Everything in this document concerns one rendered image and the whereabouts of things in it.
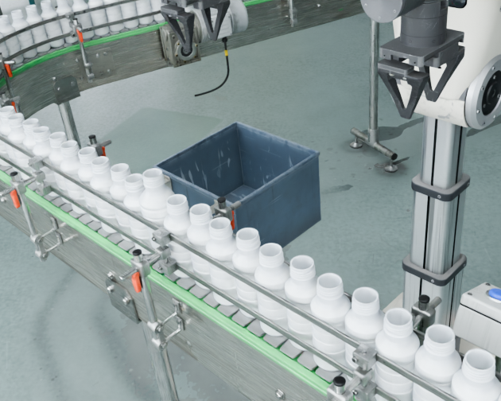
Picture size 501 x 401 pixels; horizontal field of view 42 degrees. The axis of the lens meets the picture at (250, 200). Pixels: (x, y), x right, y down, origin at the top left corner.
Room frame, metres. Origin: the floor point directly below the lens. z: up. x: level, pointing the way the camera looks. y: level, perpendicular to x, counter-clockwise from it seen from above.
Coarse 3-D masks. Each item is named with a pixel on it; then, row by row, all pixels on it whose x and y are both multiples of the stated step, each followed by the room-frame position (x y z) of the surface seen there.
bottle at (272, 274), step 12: (264, 252) 0.82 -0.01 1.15; (276, 252) 0.82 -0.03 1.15; (264, 264) 0.80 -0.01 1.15; (276, 264) 0.80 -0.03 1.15; (264, 276) 0.79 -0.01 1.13; (276, 276) 0.79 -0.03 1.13; (288, 276) 0.80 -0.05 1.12; (276, 288) 0.78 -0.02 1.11; (264, 300) 0.79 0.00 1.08; (264, 312) 0.79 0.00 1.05; (276, 312) 0.78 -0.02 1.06; (264, 324) 0.79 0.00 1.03; (276, 336) 0.78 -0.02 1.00
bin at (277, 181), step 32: (224, 128) 1.67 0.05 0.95; (256, 128) 1.65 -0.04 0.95; (192, 160) 1.58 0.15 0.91; (224, 160) 1.66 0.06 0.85; (256, 160) 1.65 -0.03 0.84; (288, 160) 1.55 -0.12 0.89; (192, 192) 1.39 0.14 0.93; (224, 192) 1.65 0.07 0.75; (256, 192) 1.32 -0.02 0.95; (288, 192) 1.39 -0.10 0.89; (256, 224) 1.31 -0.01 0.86; (288, 224) 1.39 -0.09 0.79
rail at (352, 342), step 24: (96, 192) 1.13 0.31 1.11; (96, 216) 1.15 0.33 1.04; (216, 264) 0.86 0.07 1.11; (288, 264) 0.84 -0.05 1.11; (216, 288) 0.87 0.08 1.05; (264, 288) 0.78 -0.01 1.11; (288, 336) 0.75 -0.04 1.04; (336, 336) 0.67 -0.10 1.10; (384, 360) 0.61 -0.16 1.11; (432, 384) 0.56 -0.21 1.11
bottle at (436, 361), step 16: (432, 336) 0.61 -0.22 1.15; (448, 336) 0.60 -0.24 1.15; (416, 352) 0.61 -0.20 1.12; (432, 352) 0.58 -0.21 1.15; (448, 352) 0.58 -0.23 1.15; (416, 368) 0.59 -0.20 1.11; (432, 368) 0.58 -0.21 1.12; (448, 368) 0.57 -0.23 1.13; (416, 384) 0.59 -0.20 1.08; (448, 384) 0.57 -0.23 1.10; (416, 400) 0.59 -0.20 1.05; (432, 400) 0.57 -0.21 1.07
